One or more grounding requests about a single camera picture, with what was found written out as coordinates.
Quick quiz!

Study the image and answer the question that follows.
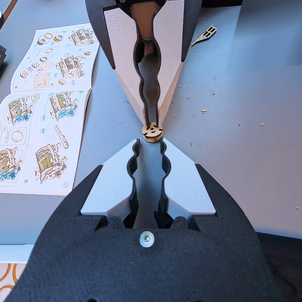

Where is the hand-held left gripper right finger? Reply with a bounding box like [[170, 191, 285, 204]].
[[154, 137, 217, 229]]

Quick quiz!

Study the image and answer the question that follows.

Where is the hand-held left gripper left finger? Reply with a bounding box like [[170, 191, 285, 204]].
[[80, 138, 141, 229]]

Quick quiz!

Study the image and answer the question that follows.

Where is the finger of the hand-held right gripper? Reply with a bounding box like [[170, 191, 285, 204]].
[[152, 0, 185, 125], [103, 7, 151, 126]]

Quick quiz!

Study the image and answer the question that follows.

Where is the notched round wooden disc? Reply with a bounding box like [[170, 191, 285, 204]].
[[142, 121, 164, 140]]

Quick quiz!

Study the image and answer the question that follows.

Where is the grey desk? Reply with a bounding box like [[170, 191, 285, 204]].
[[0, 0, 302, 247]]

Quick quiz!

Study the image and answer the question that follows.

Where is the person's right hand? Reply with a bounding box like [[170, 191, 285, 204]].
[[129, 2, 161, 56]]

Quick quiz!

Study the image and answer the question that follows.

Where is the slotted wooden offcut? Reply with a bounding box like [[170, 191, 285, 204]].
[[192, 24, 217, 46]]

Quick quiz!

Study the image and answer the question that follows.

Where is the black model kit box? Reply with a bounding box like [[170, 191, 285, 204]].
[[0, 44, 7, 71]]

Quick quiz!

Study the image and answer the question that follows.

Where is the illustrated instruction booklet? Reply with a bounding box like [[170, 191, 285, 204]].
[[0, 23, 100, 196]]

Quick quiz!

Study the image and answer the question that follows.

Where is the white cardboard box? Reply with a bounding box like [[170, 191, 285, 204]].
[[0, 244, 36, 302]]

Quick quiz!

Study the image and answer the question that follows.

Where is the person's dark clothing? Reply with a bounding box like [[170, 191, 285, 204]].
[[256, 232, 302, 302]]

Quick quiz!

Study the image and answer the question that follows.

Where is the tan rubber ring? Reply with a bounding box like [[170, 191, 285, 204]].
[[0, 263, 19, 283], [0, 284, 14, 302]]

